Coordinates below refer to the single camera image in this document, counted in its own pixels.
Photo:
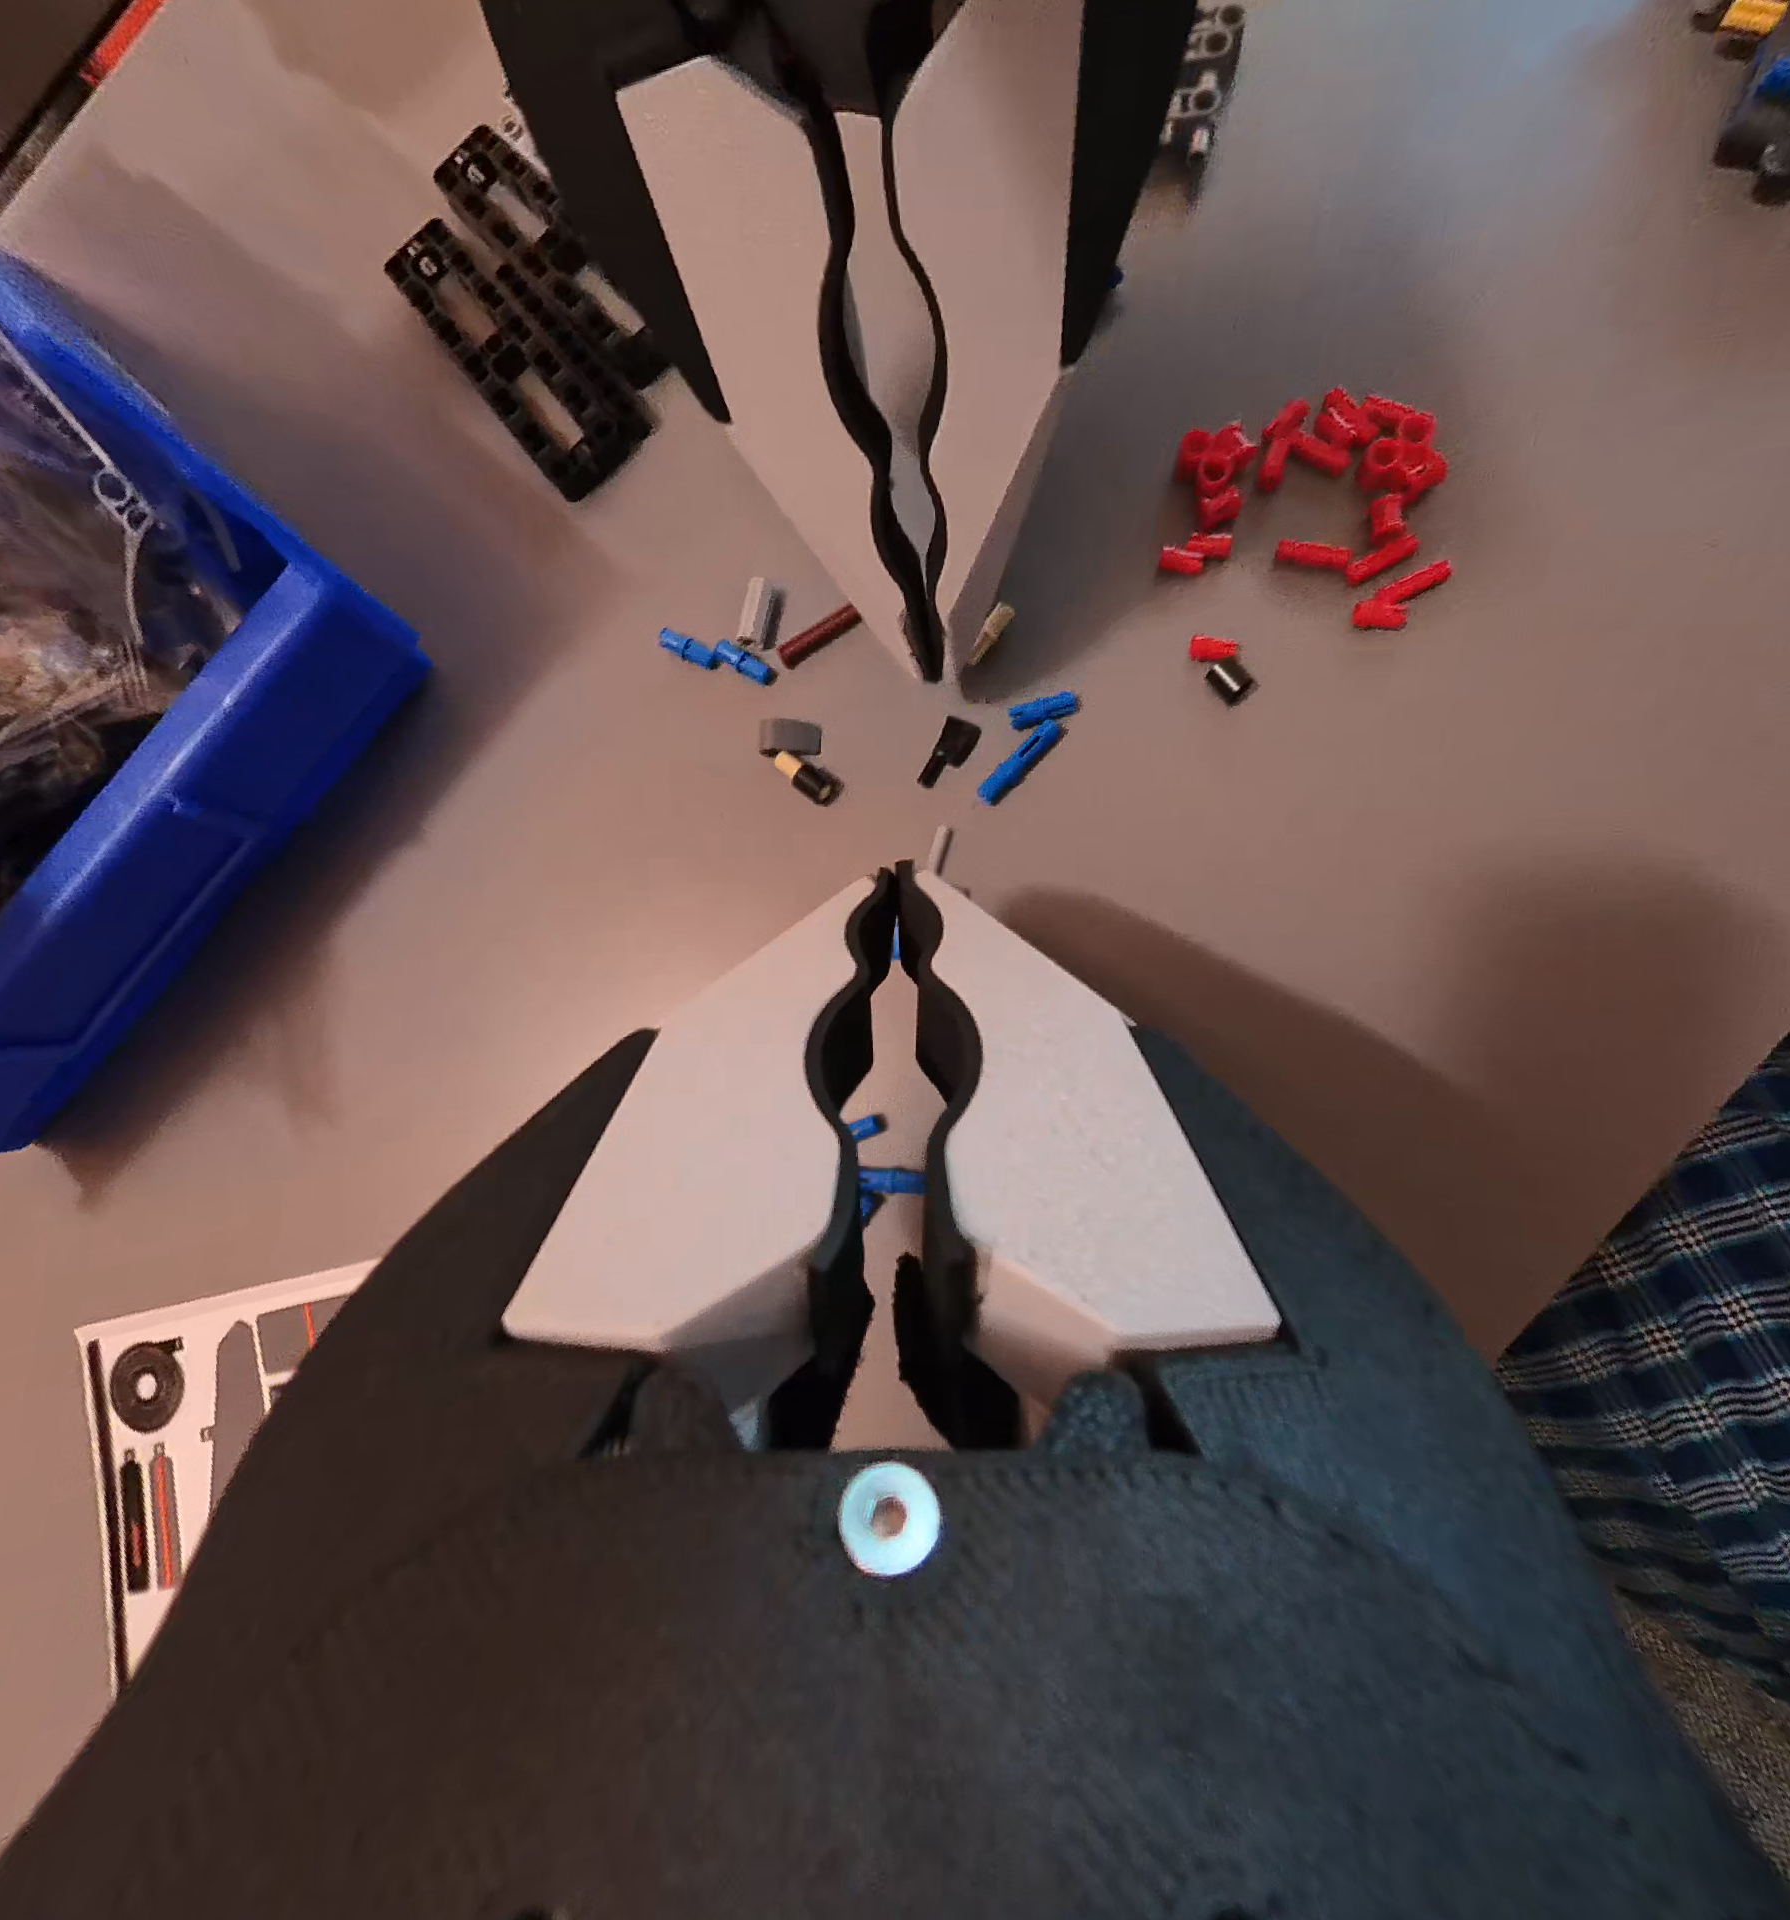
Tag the clear bags of lego parts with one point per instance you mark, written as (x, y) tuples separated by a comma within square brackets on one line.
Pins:
[(72, 601)]

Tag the pile of mixed small lego pieces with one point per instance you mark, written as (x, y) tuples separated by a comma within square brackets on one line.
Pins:
[(1024, 757)]

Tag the pile of red lego pins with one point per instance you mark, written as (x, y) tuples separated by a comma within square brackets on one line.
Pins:
[(1331, 464)]

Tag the blue plaid clothing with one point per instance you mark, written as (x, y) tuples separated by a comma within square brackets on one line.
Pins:
[(1706, 1349)]

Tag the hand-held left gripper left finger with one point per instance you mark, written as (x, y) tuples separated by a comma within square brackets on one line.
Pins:
[(685, 1185)]

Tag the partly built lego model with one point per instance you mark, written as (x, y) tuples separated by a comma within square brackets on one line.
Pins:
[(1789, 106)]

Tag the sticker sheet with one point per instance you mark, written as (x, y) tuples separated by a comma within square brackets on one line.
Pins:
[(177, 1425)]

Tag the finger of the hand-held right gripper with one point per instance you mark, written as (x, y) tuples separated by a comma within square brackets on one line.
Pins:
[(746, 270), (1008, 225)]

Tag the blue plastic bin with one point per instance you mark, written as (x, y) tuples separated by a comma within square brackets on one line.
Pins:
[(206, 812)]

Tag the stack of black lego frames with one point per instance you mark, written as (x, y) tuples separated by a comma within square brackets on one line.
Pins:
[(535, 345)]

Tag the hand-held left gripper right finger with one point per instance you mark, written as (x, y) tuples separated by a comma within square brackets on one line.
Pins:
[(1107, 1200)]

